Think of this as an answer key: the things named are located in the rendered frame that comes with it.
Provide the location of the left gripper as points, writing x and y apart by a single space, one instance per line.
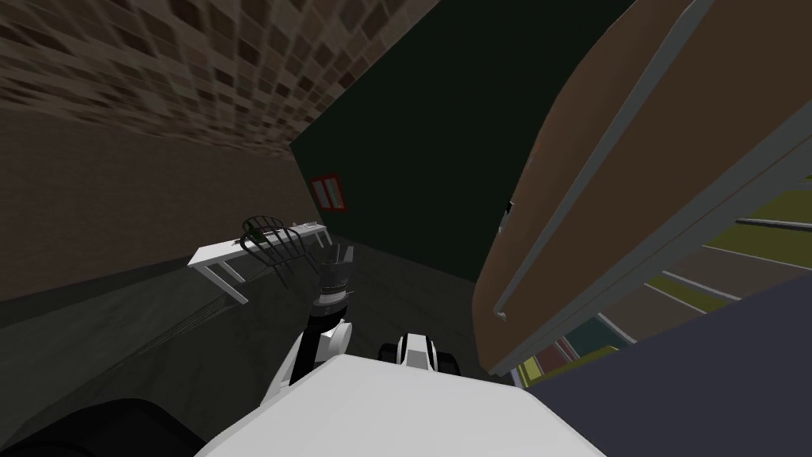
335 278

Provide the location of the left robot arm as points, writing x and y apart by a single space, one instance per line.
330 339

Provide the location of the white table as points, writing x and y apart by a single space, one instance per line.
216 255

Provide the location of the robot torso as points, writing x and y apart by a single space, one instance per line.
393 412

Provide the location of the cupboard with coloured shelves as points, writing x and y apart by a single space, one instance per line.
729 266

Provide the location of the brown cupboard door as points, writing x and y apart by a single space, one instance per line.
710 127

